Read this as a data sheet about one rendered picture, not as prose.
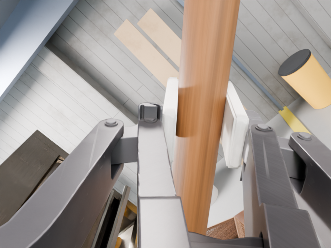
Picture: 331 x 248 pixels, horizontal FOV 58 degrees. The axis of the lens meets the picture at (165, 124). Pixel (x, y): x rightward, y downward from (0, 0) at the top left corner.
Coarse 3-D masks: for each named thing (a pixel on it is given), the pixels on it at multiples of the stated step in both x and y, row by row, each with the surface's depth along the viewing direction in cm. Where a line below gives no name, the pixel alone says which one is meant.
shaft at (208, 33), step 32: (192, 0) 15; (224, 0) 15; (192, 32) 16; (224, 32) 16; (192, 64) 17; (224, 64) 17; (192, 96) 17; (224, 96) 18; (192, 128) 18; (192, 160) 19; (192, 192) 20; (192, 224) 21
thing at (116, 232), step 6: (126, 192) 195; (126, 198) 190; (114, 204) 206; (126, 204) 186; (114, 210) 195; (114, 216) 185; (120, 216) 175; (108, 222) 190; (120, 222) 171; (108, 228) 181; (108, 234) 173; (114, 234) 162; (102, 240) 177; (114, 240) 159; (102, 246) 169; (114, 246) 156
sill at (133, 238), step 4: (136, 220) 212; (136, 224) 208; (136, 228) 203; (132, 232) 204; (136, 232) 199; (132, 236) 199; (136, 236) 196; (132, 240) 195; (136, 240) 194; (132, 244) 192; (136, 244) 191
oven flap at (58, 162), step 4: (56, 160) 194; (60, 160) 195; (52, 164) 189; (56, 164) 191; (52, 168) 186; (56, 168) 188; (48, 172) 182; (52, 172) 183; (44, 176) 178; (48, 176) 179; (40, 180) 174; (44, 180) 175; (40, 184) 171; (36, 188) 167; (32, 192) 164; (28, 196) 160
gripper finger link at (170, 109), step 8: (168, 80) 21; (176, 80) 20; (168, 88) 19; (176, 88) 19; (168, 96) 17; (176, 96) 18; (168, 104) 16; (176, 104) 16; (168, 112) 15; (176, 112) 15; (168, 120) 15; (168, 128) 15; (168, 136) 15; (168, 144) 16; (168, 152) 16
